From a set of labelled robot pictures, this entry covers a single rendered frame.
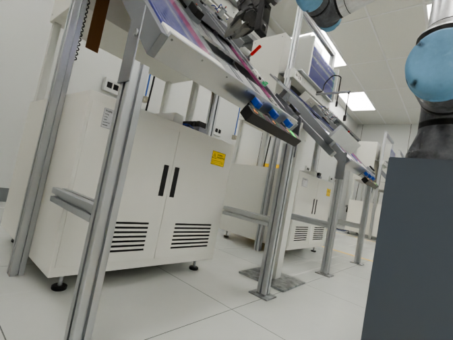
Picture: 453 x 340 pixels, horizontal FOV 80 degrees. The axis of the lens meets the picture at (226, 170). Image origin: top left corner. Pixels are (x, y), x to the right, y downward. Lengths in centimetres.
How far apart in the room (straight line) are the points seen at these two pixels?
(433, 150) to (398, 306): 34
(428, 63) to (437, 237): 34
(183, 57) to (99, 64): 210
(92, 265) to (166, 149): 55
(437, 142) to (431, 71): 17
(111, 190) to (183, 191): 55
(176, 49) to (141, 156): 43
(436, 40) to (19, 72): 245
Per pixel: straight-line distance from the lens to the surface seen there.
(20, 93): 257
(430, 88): 65
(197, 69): 77
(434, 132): 76
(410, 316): 73
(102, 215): 62
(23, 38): 265
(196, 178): 117
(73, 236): 95
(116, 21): 141
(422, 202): 70
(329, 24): 109
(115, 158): 62
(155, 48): 70
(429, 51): 67
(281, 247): 143
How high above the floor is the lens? 41
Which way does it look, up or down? 4 degrees up
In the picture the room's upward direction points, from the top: 11 degrees clockwise
